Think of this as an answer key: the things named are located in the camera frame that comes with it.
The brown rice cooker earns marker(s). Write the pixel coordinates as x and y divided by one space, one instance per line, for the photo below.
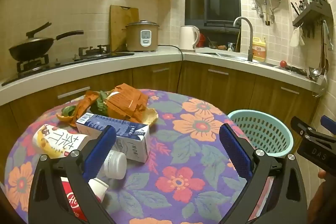
141 37

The dark scouring brush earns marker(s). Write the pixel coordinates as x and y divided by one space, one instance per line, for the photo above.
296 70

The dark wall shelf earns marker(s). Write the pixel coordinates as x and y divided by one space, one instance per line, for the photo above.
313 12

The white electric kettle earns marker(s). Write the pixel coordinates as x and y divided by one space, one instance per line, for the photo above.
187 39

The small green leaf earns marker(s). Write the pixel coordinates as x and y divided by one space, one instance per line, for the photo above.
68 110

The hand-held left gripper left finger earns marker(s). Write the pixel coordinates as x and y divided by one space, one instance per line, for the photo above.
101 153

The light blue plastic basket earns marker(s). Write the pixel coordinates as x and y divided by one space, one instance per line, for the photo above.
265 129

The dark bowl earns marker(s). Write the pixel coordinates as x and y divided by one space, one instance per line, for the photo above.
212 44

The red container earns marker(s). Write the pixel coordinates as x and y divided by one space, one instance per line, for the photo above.
201 40

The floral tablecloth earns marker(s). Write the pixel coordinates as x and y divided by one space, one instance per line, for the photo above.
183 161

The white plastic bottle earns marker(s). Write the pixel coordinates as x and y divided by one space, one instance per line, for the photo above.
116 163

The white kitchen countertop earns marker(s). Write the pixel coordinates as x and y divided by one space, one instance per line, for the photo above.
147 57

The blue and white milk carton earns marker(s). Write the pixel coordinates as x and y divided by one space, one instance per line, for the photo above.
131 134

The black gas stove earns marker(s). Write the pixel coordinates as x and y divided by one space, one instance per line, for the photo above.
78 57

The black wok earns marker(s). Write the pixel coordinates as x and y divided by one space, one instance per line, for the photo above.
29 49

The wooden kitchen base cabinets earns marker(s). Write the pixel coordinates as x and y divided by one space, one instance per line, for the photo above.
223 85

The yellow detergent bottle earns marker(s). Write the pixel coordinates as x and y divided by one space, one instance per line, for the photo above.
259 52

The wooden cutting board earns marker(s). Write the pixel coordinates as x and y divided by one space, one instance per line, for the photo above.
119 24

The red tomato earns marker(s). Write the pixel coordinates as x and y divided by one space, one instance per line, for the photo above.
283 63

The steel sink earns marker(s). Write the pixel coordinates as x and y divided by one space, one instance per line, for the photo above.
231 56

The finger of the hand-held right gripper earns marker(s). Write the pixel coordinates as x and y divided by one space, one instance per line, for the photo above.
329 124
300 125

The long orange peel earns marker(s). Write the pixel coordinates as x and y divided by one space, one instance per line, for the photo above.
84 106

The green vegetable leaves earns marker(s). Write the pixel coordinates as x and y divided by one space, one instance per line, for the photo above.
99 104

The white hanging cloth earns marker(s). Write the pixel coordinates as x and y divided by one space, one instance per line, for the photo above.
296 37

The black chopsticks bundle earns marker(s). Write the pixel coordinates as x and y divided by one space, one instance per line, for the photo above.
295 8

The steel faucet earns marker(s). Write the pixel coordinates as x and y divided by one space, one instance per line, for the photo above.
250 40

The steel utensil holder with ladles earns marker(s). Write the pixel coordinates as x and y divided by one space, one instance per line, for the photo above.
321 77

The person's right hand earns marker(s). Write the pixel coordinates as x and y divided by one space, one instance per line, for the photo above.
324 197

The small orange peel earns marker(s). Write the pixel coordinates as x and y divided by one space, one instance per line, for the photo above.
64 118

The small printed carton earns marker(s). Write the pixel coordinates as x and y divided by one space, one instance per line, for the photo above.
231 47

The red and white paper cup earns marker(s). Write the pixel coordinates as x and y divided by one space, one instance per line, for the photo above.
98 187

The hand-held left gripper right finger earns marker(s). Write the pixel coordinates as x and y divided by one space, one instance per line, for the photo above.
233 150

